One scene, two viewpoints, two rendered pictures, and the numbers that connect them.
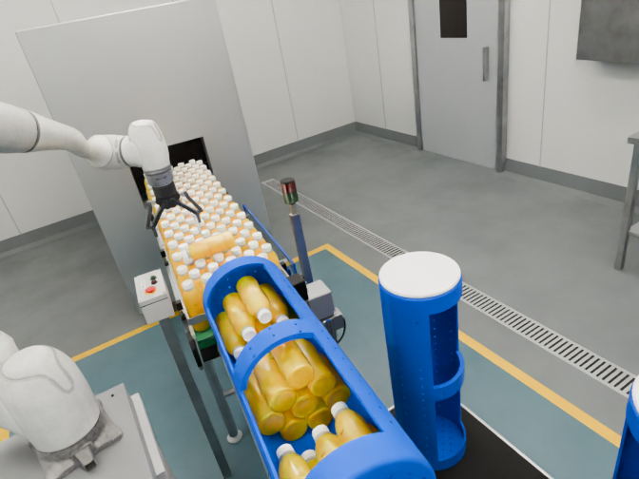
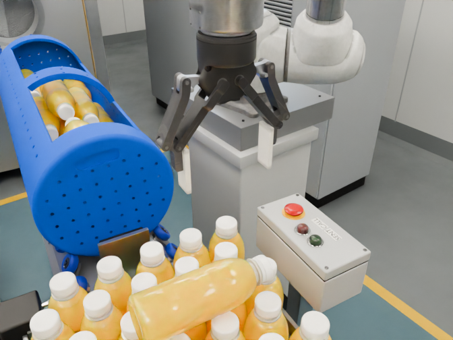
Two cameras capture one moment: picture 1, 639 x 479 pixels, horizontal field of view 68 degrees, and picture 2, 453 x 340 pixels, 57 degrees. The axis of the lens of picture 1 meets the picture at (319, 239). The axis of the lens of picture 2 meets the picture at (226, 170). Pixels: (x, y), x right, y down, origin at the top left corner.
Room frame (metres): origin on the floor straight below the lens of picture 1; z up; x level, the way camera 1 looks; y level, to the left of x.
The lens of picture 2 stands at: (2.05, 0.39, 1.58)
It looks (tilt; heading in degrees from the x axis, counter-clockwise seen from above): 32 degrees down; 170
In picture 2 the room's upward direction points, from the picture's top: straight up
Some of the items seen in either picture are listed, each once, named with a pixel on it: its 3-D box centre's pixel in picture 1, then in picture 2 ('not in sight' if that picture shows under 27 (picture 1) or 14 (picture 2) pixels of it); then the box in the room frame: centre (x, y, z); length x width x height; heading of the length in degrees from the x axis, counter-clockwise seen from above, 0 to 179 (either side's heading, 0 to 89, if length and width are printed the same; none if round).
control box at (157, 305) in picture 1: (153, 295); (307, 247); (1.50, 0.65, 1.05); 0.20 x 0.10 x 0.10; 19
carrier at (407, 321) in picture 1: (426, 367); not in sight; (1.35, -0.32, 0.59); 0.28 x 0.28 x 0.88
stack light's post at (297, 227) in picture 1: (315, 312); not in sight; (1.88, 0.09, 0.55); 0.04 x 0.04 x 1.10; 19
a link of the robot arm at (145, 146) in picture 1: (145, 144); not in sight; (1.54, 0.50, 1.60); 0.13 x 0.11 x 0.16; 71
